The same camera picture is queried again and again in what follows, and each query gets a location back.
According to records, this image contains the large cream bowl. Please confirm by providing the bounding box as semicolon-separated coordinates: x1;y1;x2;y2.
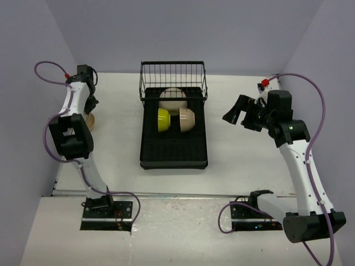
159;88;187;116

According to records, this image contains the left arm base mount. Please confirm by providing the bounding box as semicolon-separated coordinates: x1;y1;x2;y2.
80;195;133;232

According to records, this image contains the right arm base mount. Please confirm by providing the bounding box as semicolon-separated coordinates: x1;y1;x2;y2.
230;205;282;232

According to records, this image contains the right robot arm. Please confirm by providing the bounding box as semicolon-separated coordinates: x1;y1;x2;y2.
223;90;346;243

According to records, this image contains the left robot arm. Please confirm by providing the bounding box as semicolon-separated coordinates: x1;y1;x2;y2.
49;64;115;218

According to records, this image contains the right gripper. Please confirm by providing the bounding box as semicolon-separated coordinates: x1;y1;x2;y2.
224;94;275;132

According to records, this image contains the beige bowl with leaf print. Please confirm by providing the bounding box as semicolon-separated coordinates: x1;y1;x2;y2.
179;108;195;132

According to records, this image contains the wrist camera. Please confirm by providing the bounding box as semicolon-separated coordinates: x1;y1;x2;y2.
64;73;84;84
257;79;272;101

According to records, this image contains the yellow-green bowl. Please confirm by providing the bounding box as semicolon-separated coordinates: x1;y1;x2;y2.
158;108;171;132

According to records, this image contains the beige floral bowl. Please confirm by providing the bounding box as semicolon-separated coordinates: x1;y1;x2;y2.
83;113;95;130

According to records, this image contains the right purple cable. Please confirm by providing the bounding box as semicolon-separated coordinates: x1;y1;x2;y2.
268;73;335;266

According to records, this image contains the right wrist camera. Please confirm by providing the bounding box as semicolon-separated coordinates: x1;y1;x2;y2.
257;79;272;101

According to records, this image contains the black dish rack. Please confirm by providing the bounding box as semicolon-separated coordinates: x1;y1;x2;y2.
139;61;208;170

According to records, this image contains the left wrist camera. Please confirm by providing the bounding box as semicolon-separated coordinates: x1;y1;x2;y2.
64;73;84;84

